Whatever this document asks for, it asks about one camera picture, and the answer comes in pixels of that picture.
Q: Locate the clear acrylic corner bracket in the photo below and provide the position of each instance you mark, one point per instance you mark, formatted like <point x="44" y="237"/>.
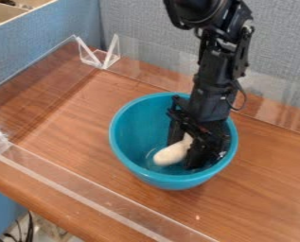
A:
<point x="98" y="58"/>

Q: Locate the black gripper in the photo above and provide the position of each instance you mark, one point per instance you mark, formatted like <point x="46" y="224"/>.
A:
<point x="199" y="115"/>

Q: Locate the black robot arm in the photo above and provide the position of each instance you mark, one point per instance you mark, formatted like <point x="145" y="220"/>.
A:
<point x="220" y="22"/>

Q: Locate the clear acrylic back barrier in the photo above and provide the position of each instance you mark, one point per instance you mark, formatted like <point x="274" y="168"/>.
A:
<point x="270" y="99"/>

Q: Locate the wooden shelf box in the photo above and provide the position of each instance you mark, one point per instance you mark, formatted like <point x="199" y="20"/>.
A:
<point x="12" y="9"/>

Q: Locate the clear acrylic barrier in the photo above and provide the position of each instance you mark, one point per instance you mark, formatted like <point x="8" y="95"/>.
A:
<point x="36" y="91"/>
<point x="270" y="99"/>
<point x="123" y="210"/>

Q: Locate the clear acrylic front barrier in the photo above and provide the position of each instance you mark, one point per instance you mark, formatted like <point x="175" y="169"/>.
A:
<point x="123" y="210"/>

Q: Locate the white brown toy mushroom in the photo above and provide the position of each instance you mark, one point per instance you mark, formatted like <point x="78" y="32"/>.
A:
<point x="173" y="154"/>

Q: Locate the clear acrylic left barrier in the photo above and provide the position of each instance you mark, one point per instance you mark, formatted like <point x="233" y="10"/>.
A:
<point x="36" y="91"/>

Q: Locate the blue plastic bowl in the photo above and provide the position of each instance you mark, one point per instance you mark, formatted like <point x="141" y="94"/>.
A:
<point x="138" y="134"/>

